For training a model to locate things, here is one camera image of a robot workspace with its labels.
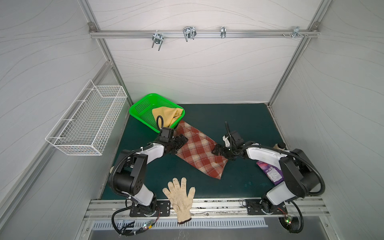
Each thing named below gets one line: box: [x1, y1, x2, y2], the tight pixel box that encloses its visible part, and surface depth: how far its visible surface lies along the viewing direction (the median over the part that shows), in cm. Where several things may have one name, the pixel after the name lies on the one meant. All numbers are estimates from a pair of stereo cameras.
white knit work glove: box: [162, 177, 196, 224], surface depth 78 cm
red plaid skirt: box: [173, 120, 229, 180], surface depth 93 cm
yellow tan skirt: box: [152, 107, 184, 128], surface depth 103 cm
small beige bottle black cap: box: [273, 142, 286, 151], surface depth 89 cm
